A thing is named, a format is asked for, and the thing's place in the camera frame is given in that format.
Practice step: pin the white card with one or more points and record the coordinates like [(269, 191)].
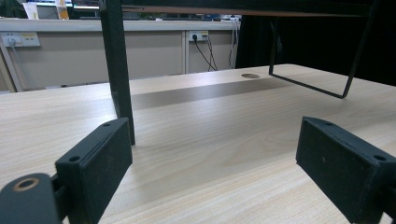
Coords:
[(31, 11)]

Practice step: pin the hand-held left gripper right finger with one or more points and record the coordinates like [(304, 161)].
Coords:
[(339, 161)]

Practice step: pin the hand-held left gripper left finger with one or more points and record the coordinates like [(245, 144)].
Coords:
[(99, 168)]

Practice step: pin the orange bottle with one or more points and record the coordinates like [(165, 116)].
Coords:
[(62, 11)]

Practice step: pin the grey partition wall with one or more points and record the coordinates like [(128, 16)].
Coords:
[(71, 59)]

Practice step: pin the white wall socket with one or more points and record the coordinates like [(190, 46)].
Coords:
[(199, 34), (21, 39)]

